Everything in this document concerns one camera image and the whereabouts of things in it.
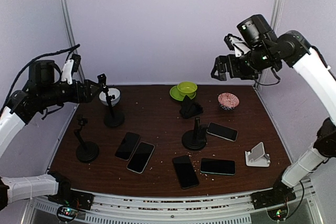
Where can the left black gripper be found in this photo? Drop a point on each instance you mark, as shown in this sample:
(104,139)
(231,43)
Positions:
(77,97)

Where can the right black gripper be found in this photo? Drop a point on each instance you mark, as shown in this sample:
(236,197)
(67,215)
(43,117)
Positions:
(220,63)

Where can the tall black phone stand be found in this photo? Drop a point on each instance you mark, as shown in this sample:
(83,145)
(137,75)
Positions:
(111,119)

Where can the silver phone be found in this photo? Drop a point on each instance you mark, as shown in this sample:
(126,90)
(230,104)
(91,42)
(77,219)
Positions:
(222,132)

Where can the black phone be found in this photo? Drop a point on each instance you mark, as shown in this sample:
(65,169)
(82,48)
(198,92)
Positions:
(127,146)
(185,172)

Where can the short round black stand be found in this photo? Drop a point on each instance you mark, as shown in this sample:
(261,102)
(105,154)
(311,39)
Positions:
(195,139)

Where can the white-edged phone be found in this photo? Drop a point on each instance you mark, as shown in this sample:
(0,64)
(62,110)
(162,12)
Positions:
(141,157)

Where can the blue phone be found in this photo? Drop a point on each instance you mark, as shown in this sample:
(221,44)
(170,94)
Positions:
(217,166)

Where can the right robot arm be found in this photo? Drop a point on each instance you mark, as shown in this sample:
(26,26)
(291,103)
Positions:
(259,48)

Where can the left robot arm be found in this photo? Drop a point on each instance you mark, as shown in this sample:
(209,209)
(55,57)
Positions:
(49,83)

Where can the black folding phone stand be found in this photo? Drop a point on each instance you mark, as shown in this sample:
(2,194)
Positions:
(189,108)

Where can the white phone stand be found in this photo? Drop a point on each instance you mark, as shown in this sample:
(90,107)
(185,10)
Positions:
(257,157)

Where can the white bowl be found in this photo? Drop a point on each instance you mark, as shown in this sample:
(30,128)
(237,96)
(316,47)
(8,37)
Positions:
(115,95)

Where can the red patterned bowl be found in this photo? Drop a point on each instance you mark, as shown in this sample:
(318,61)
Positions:
(228,101)

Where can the green bowl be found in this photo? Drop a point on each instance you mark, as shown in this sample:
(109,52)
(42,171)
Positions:
(187,87)

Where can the green plate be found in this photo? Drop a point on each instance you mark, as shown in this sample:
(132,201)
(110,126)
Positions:
(176,95)

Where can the left circuit board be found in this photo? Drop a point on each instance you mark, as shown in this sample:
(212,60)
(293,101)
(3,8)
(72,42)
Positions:
(66,214)

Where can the circuit board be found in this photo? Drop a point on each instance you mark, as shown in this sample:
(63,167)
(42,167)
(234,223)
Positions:
(278,214)
(66,214)

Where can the right circuit board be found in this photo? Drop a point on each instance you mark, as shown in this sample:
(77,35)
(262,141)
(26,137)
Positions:
(278,214)

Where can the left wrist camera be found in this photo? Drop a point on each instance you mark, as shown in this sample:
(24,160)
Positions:
(71,65)

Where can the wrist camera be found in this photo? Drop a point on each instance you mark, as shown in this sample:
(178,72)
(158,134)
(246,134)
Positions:
(237,45)
(71,65)

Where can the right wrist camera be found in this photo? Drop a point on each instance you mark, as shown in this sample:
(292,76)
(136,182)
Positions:
(237,45)

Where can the left aluminium frame post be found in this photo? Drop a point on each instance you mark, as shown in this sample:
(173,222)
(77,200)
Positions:
(67,21)

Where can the front aluminium rail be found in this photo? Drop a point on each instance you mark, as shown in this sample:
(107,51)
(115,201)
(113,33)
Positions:
(230,208)

